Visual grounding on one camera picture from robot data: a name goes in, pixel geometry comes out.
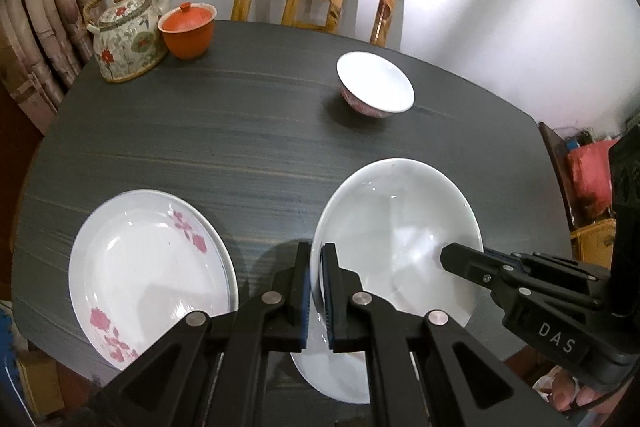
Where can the floral ceramic teapot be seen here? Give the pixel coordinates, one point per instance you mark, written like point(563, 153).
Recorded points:
point(127, 39)

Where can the cardboard box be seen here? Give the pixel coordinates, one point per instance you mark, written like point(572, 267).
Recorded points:
point(37, 382)

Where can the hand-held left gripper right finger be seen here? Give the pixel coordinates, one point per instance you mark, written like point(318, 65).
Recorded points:
point(328, 307)

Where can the beige patterned curtain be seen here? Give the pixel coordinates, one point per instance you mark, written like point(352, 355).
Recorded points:
point(40, 17)

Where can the white bowl with red pattern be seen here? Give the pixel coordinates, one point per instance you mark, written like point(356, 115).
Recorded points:
point(375, 84)

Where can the large plain white deep plate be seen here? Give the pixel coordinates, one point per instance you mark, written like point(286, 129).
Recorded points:
point(395, 237)

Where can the person's right hand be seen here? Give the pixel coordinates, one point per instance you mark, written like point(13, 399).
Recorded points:
point(567, 394)

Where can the white plate with pink roses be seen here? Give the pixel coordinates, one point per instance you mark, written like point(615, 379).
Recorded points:
point(145, 277)

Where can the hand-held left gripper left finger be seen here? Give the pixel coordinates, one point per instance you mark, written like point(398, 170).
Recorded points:
point(301, 307)

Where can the orange lidded tea cup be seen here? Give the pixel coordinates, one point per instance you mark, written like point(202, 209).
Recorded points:
point(187, 32)

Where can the red bag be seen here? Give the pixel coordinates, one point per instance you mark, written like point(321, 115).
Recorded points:
point(592, 174)

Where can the blue cloth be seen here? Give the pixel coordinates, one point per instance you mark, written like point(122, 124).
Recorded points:
point(7, 347)

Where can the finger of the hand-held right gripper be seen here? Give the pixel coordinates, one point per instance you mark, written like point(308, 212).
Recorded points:
point(470, 264)
point(565, 264)

